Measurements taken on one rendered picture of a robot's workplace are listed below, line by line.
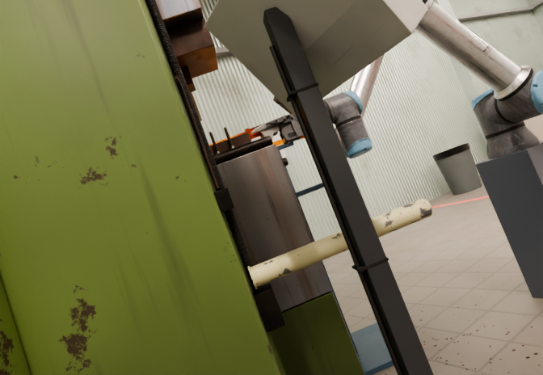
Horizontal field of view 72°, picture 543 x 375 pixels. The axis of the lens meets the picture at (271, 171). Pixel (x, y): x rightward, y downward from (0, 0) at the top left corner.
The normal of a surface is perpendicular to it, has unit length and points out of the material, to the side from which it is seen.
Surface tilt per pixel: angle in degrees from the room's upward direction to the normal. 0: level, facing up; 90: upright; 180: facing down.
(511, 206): 90
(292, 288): 90
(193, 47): 90
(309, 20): 120
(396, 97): 90
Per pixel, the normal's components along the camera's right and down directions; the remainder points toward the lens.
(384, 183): 0.43, -0.24
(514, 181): -0.83, 0.28
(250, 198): 0.07, -0.11
